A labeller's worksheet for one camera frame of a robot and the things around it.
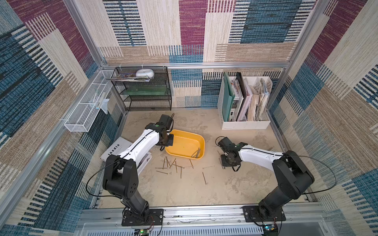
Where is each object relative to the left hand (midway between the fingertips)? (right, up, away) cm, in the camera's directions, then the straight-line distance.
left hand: (167, 141), depth 89 cm
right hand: (+36, -12, +3) cm, 38 cm away
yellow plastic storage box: (+12, -3, +9) cm, 15 cm away
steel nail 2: (-3, -18, -1) cm, 18 cm away
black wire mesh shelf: (-18, +35, +16) cm, 43 cm away
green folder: (+36, +26, -3) cm, 44 cm away
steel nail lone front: (+22, -21, -3) cm, 30 cm away
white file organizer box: (+46, +23, 0) cm, 51 cm away
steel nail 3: (+25, -16, +3) cm, 30 cm away
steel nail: (+18, -10, +5) cm, 21 cm away
